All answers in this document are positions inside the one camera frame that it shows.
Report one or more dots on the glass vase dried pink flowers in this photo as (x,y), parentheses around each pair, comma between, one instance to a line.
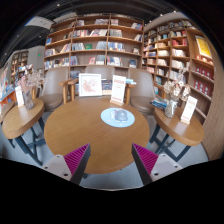
(29,82)

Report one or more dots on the framed red floral picture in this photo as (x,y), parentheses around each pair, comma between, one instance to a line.
(90,84)

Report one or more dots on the beige armchair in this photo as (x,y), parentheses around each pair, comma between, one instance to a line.
(106,72)
(143,92)
(54,92)

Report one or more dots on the large wooden bookshelf centre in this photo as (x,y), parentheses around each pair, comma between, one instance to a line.
(95,39)

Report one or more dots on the beige armchair left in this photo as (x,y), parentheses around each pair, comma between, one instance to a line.
(54,92)

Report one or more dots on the round wooden left table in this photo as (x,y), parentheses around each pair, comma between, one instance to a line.
(19,120)

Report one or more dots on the grey computer mouse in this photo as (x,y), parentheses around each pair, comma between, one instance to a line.
(121,115)

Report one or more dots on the small round wooden far-left table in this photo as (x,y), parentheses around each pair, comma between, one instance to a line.
(6,109)

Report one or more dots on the beige armchair middle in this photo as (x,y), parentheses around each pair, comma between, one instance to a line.
(106,72)

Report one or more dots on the stack of books on chair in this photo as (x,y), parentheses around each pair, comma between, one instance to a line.
(159,102)

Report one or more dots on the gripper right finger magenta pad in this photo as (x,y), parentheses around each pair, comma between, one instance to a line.
(152,167)

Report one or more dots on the glass vase dried white flowers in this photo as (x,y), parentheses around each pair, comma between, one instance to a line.
(177,90)

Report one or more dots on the wooden bookshelf right wall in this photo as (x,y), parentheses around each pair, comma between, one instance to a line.
(175,44)

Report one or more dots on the round light blue mouse pad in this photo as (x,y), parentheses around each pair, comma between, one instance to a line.
(108,117)

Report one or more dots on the beige armchair right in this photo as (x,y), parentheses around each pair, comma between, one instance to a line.
(143,92)

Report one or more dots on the white sign stand table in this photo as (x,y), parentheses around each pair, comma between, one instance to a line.
(118,89)
(189,109)
(19,96)

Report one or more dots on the round wooden centre table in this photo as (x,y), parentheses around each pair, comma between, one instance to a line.
(79,122)

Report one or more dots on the distant wooden bookshelf left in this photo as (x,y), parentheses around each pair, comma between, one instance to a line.
(18,65)

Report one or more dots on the white sign stand centre table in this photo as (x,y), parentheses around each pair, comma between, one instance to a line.
(118,89)

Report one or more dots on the white sign stand right table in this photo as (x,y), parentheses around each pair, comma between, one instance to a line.
(189,109)

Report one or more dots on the white sign stand left table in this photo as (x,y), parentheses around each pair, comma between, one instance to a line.
(19,96)

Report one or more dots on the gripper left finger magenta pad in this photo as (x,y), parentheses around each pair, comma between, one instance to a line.
(70,167)

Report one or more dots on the round wooden right table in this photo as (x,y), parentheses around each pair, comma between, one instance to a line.
(169,130)

